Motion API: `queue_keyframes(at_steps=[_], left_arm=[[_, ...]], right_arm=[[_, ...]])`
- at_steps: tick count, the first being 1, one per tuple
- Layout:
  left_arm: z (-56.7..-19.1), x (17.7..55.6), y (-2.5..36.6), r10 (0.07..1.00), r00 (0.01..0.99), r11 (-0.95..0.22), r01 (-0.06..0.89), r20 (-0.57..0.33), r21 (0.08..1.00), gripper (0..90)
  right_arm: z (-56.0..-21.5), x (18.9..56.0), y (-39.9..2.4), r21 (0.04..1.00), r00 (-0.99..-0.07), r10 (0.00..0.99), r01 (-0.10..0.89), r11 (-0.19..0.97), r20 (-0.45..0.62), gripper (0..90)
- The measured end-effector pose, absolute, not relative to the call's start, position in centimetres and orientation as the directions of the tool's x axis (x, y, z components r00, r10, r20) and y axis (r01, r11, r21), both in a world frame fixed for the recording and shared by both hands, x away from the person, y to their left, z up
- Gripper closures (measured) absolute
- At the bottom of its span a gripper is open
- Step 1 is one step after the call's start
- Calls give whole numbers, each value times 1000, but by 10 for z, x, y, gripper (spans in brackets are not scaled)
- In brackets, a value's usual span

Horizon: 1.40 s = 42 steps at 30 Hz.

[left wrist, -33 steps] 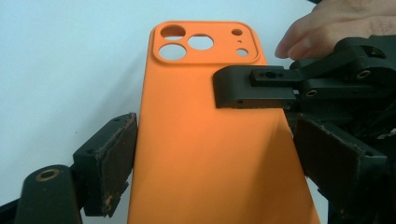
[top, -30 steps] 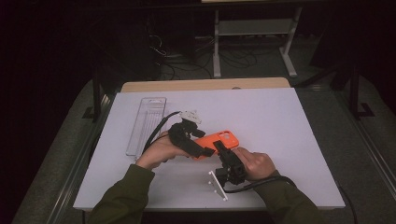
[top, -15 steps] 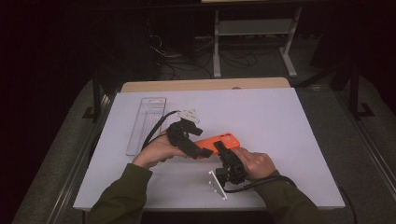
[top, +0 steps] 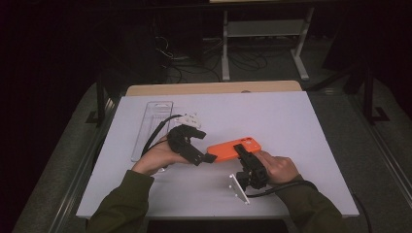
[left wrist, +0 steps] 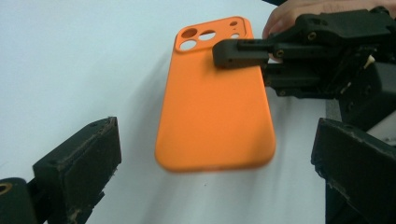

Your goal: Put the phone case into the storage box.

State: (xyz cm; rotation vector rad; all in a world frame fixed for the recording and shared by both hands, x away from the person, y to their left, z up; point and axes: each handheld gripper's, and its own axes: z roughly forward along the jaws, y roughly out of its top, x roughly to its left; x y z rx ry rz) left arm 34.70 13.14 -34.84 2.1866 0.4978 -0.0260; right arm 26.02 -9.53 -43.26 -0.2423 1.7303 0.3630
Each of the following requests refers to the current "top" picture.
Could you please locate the person's right hand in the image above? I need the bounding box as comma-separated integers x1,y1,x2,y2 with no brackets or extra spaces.
254,150,300,186

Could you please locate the person's left hand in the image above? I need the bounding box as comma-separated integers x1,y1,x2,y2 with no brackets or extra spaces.
130,135,190,177

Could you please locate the white metal desk frame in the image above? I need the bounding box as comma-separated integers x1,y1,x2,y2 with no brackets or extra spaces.
222,8,316,82

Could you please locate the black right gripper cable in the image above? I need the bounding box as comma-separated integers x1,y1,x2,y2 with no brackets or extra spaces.
246,179,373,233

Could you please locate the aluminium rail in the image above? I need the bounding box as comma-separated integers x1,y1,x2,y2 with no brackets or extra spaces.
348,95,412,208
48,98,120,233

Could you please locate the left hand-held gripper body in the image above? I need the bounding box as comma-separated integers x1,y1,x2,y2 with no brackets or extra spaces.
166,113,207,167

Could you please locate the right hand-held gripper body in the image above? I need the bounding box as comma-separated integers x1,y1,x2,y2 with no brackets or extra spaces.
227,150,270,206

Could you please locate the clear plastic tray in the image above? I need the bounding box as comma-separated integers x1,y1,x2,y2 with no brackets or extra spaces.
130,100,174,173

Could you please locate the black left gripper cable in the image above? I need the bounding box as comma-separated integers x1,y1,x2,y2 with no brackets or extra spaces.
140,114,184,158

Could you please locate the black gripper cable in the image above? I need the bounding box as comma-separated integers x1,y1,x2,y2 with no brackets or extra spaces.
246,179,373,233
140,114,184,158

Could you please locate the orange phone case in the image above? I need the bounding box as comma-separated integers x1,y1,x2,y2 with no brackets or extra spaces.
206,136,262,164

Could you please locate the black metal stand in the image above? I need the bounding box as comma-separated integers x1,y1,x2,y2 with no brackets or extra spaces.
361,64,392,125
86,76,109,129

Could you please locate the tangle of floor cables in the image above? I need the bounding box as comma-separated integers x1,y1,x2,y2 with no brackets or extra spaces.
152,18,280,83

